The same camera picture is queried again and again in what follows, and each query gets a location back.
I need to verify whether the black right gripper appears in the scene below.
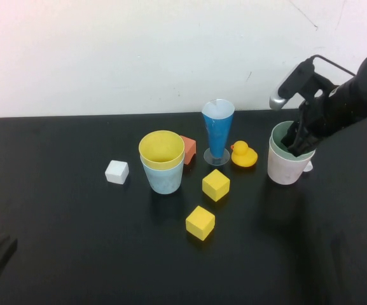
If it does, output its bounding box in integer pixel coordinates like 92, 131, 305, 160
280, 90, 342, 156

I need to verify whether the green plastic cup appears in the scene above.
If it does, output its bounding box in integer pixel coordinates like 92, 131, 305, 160
270, 120, 316, 161

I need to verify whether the yellow plastic cup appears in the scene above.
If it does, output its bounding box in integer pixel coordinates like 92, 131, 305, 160
138, 129, 185, 172

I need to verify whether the light blue plastic cup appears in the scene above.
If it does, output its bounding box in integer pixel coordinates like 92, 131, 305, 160
140, 155, 185, 195

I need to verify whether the pink plastic cup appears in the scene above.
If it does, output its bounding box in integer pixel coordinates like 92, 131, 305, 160
267, 135, 315, 186

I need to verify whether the yellow rubber duck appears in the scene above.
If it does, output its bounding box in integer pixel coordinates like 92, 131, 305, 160
230, 140, 258, 168

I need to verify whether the tall blue cone glass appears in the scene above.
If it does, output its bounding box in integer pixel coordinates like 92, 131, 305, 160
201, 98, 235, 166

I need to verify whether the yellow cube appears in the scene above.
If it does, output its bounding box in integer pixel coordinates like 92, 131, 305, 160
185, 205, 216, 241
202, 168, 231, 202

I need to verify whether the orange arch block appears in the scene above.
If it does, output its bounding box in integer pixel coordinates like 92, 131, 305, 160
179, 135, 198, 166

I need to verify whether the white cube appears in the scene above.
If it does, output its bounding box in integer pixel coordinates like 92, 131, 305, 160
104, 159, 130, 185

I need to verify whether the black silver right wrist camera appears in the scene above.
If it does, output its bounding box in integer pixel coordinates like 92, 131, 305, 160
268, 58, 335, 112

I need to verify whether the black right camera cable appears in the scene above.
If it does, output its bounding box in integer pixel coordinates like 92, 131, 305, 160
308, 54, 357, 78

